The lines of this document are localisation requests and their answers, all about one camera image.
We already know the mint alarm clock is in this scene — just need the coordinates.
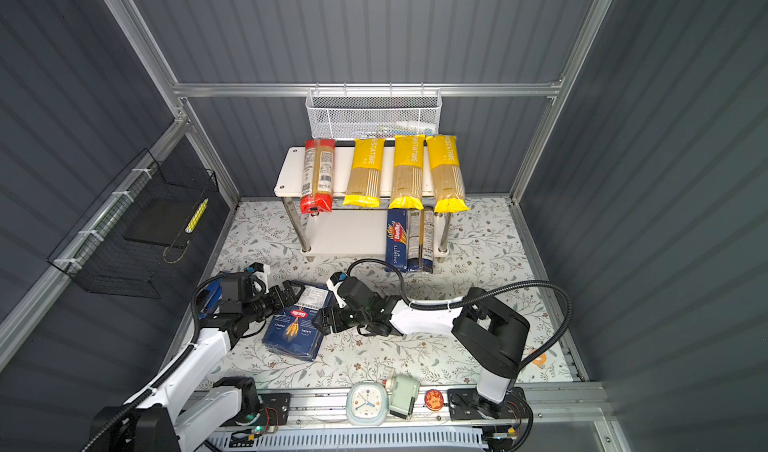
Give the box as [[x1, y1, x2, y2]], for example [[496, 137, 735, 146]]
[[345, 382, 389, 427]]

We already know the red-ended spaghetti bag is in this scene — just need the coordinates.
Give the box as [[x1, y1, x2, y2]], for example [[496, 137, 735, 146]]
[[300, 139, 335, 214]]

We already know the black corrugated cable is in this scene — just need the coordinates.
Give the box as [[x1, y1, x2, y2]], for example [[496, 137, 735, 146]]
[[80, 271, 265, 452], [346, 258, 573, 372]]

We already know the yellow Pastatime spaghetti bag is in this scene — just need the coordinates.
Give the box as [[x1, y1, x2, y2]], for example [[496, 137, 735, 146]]
[[343, 138, 385, 208]]

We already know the black corrugated left cable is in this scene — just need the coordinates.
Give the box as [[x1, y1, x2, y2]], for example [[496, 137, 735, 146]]
[[80, 271, 265, 452]]

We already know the wide blue Barilla pasta box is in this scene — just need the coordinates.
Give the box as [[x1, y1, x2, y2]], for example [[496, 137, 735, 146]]
[[262, 281, 333, 361]]

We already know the blue handled tool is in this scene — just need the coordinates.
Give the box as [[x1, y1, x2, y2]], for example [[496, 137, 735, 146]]
[[195, 278, 221, 319]]

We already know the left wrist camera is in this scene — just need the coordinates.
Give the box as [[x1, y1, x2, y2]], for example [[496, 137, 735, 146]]
[[246, 262, 270, 295]]

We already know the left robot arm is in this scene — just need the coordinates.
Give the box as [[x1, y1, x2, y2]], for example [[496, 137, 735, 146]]
[[83, 264, 305, 451]]

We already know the red round badge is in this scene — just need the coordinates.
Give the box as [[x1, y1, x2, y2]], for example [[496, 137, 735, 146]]
[[424, 389, 445, 412]]

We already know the blue-ended clear spaghetti bag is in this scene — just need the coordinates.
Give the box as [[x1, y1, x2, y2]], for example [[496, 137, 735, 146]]
[[407, 206, 435, 273]]

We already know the orange tape roll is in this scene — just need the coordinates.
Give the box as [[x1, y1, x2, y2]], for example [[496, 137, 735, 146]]
[[532, 353, 547, 368]]

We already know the white tube in basket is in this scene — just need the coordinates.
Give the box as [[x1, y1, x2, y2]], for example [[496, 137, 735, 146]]
[[395, 120, 437, 135]]

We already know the white wire mesh basket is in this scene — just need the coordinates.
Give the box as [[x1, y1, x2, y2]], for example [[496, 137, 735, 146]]
[[305, 90, 443, 140]]

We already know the mint green timer device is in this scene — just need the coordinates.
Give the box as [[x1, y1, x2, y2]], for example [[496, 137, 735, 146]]
[[385, 374, 420, 420]]

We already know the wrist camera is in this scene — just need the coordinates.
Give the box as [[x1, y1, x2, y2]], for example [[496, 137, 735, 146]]
[[326, 272, 347, 309], [246, 262, 270, 295]]

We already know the black wire basket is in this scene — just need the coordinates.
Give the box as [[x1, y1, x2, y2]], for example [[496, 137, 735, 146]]
[[48, 153, 219, 299]]

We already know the black corrugated right cable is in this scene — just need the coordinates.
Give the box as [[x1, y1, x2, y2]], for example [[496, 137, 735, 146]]
[[346, 258, 573, 372]]

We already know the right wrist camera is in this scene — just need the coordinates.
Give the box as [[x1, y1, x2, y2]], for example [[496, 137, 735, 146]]
[[326, 272, 347, 309]]

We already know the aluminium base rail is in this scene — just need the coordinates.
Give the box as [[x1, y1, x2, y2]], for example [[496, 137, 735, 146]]
[[259, 382, 613, 431]]

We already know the narrow blue Barilla spaghetti box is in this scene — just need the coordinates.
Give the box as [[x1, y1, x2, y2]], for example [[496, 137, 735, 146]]
[[385, 209, 408, 272]]

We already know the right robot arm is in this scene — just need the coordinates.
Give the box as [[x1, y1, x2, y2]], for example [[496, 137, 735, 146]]
[[312, 273, 530, 404]]

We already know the yellow green marker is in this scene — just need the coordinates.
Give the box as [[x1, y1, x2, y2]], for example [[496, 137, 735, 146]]
[[184, 198, 209, 234]]

